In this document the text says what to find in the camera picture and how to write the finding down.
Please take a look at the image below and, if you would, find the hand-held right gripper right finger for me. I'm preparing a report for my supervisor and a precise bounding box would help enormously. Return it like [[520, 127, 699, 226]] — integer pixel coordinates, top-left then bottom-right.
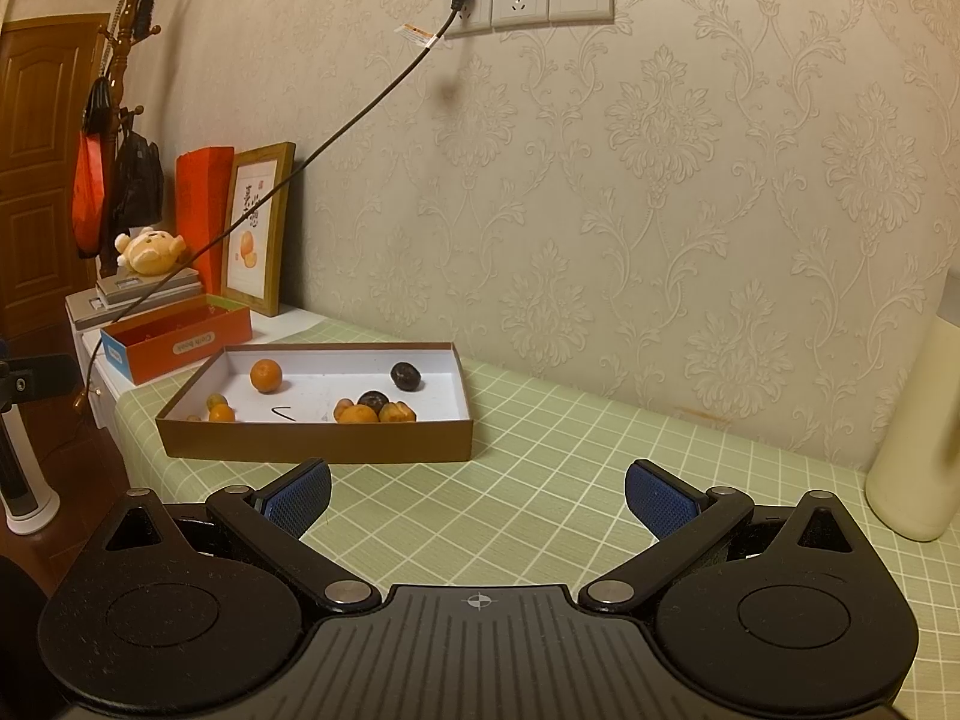
[[577, 459, 871, 614]]

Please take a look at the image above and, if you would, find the small black hanging bag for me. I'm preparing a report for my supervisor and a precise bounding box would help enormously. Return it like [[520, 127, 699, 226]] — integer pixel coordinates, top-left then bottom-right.
[[84, 77, 113, 137]]

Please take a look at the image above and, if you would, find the shallow brown cardboard box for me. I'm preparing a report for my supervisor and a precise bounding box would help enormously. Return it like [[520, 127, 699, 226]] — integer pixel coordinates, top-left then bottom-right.
[[155, 342, 476, 464]]

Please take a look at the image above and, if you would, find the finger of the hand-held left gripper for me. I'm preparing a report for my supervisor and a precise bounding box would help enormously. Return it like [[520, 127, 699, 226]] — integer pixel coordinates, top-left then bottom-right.
[[0, 354, 80, 410]]

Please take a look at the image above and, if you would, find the beige plush toy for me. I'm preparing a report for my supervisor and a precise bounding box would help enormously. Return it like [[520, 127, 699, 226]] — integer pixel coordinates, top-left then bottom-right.
[[114, 228, 188, 275]]

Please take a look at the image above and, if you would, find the red paper envelope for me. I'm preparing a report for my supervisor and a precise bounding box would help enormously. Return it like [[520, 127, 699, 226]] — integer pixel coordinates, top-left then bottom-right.
[[175, 148, 235, 295]]

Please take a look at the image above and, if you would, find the green checked tablecloth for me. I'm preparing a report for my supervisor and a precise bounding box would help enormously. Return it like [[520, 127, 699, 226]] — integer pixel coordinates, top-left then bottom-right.
[[112, 313, 960, 720]]

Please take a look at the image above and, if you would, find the stack of books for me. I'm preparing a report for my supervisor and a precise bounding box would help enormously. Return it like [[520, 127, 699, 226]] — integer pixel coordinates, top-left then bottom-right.
[[65, 264, 205, 331]]

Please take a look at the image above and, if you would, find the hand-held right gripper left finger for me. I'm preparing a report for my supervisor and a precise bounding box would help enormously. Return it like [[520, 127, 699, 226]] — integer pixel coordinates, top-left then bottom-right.
[[90, 457, 382, 614]]

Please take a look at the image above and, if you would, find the wooden picture frame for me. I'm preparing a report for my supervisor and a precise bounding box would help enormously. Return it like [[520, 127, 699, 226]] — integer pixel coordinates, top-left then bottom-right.
[[223, 142, 296, 318]]

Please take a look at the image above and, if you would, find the brown wooden door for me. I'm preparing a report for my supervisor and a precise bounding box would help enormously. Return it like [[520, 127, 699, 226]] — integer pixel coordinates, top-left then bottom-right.
[[0, 11, 121, 350]]

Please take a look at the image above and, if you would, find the black power cable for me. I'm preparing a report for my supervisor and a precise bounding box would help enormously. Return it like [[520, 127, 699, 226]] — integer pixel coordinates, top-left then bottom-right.
[[73, 0, 475, 413]]

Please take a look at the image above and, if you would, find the cream thermos jug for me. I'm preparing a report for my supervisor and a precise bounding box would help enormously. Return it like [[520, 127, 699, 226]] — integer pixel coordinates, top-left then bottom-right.
[[865, 270, 960, 542]]

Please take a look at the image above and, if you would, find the black backpack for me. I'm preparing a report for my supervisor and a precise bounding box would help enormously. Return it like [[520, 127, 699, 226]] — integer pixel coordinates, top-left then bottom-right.
[[111, 127, 165, 230]]

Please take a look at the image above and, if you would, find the orange cardboard box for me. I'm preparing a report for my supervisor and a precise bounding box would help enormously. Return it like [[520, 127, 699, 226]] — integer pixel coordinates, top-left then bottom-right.
[[100, 295, 253, 385]]

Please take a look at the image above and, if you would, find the red hanging bag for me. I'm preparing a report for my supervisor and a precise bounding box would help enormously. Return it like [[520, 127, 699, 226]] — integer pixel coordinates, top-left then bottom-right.
[[73, 129, 108, 254]]

